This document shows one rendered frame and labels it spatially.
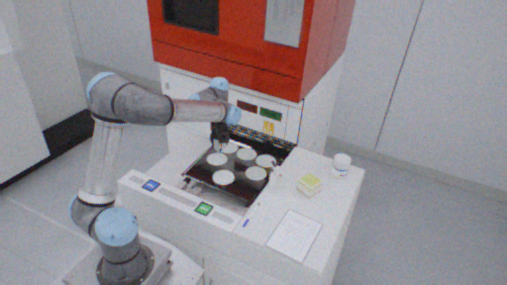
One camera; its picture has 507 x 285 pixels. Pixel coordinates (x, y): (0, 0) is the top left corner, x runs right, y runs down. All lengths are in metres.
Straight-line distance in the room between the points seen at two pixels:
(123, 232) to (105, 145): 0.27
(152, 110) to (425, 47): 2.32
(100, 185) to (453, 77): 2.55
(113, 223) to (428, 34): 2.47
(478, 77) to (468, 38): 0.30
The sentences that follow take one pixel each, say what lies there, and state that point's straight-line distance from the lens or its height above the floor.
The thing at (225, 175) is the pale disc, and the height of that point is 0.90.
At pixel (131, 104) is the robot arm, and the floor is 1.48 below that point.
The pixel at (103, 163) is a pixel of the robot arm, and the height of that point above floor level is 1.26.
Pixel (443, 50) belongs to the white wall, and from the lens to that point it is 3.03.
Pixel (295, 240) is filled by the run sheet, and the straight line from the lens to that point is 1.35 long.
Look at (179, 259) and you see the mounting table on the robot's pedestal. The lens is 1.48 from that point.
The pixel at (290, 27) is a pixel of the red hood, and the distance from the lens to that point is 1.51.
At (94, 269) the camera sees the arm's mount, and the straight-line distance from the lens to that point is 1.43.
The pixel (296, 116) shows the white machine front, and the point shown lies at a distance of 1.71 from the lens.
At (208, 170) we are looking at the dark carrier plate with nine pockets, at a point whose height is 0.90.
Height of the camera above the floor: 2.00
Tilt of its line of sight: 36 degrees down
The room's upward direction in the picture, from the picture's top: 4 degrees clockwise
